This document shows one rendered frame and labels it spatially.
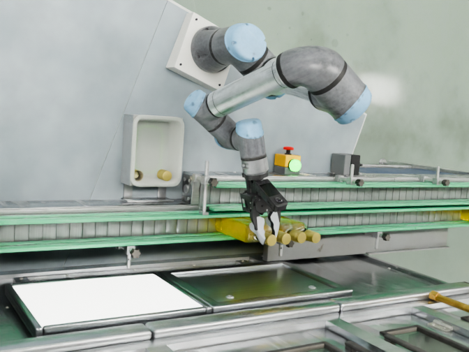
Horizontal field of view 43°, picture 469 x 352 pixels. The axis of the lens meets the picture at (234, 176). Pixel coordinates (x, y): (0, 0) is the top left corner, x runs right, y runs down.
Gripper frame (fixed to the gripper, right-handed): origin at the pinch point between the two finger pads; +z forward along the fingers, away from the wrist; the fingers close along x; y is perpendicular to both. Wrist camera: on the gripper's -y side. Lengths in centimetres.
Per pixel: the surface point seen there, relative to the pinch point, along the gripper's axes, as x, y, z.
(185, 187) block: 9.8, 30.3, -13.9
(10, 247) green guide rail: 67, 21, -14
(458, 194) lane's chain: -117, 28, 24
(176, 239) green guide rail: 20.5, 20.2, -1.8
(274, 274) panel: -4.0, 6.5, 14.6
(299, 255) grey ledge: -29.1, 27.7, 22.3
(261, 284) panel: 6.2, -1.7, 12.0
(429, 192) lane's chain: -99, 28, 18
